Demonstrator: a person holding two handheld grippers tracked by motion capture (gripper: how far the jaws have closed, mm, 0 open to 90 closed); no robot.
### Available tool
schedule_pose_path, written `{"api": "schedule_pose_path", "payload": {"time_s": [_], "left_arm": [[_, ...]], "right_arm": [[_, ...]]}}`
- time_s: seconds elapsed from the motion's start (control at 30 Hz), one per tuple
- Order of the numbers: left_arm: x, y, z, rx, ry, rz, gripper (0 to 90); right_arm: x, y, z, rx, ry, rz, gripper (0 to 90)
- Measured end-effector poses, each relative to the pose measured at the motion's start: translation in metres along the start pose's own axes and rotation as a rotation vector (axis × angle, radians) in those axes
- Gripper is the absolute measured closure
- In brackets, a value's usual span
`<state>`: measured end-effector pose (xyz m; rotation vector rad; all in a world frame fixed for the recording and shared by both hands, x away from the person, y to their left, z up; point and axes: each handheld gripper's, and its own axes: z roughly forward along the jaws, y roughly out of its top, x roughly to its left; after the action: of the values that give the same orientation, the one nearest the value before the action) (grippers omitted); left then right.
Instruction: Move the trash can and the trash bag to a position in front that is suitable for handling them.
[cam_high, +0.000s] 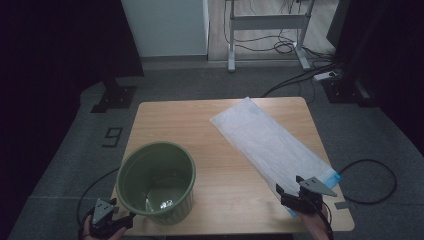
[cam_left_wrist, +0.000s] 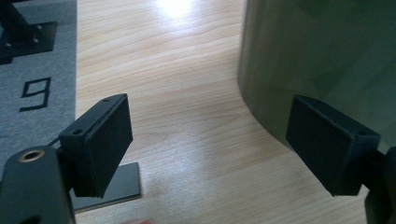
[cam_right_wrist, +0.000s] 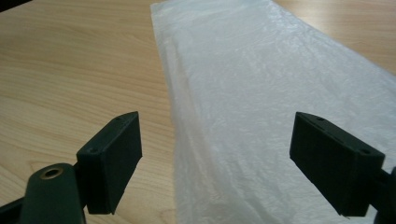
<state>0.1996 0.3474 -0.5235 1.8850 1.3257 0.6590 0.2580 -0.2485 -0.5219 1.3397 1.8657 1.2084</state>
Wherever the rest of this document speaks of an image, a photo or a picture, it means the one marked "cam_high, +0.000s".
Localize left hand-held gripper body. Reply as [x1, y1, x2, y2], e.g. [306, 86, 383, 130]
[88, 198, 128, 239]

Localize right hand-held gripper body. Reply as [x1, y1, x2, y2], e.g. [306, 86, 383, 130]
[280, 176, 338, 215]

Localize white blue-edged plastic garbage bag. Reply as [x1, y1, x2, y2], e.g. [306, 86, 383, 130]
[209, 96, 344, 218]

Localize green plastic trash bin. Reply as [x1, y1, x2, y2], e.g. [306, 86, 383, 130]
[115, 141, 197, 226]

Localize person's left hand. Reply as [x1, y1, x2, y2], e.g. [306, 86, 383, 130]
[82, 214, 128, 240]

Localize person's right hand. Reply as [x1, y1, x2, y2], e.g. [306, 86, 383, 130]
[299, 207, 332, 240]

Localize black stand base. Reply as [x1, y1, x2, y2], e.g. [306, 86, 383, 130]
[90, 77, 138, 114]
[321, 75, 378, 108]

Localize white power strip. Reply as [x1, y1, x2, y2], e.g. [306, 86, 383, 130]
[312, 70, 338, 82]

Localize dark curtain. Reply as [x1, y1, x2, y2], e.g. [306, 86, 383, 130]
[326, 0, 424, 158]
[0, 0, 145, 240]

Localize white cabinet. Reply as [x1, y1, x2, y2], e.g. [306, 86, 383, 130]
[120, 0, 211, 59]

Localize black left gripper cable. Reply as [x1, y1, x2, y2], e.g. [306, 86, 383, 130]
[76, 167, 120, 240]

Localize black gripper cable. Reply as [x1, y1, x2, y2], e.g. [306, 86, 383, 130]
[76, 167, 120, 240]
[311, 194, 336, 240]

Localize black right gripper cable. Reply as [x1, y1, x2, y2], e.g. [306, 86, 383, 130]
[311, 194, 336, 240]

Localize looped black floor cable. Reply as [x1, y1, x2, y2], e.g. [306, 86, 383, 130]
[337, 158, 398, 205]

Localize thick black floor cables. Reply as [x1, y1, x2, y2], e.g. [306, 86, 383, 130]
[260, 62, 339, 99]

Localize tangle of thin black cables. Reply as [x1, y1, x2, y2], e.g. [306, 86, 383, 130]
[222, 0, 338, 62]

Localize desk with white metal frame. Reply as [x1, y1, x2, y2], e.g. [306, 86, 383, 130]
[224, 0, 316, 73]

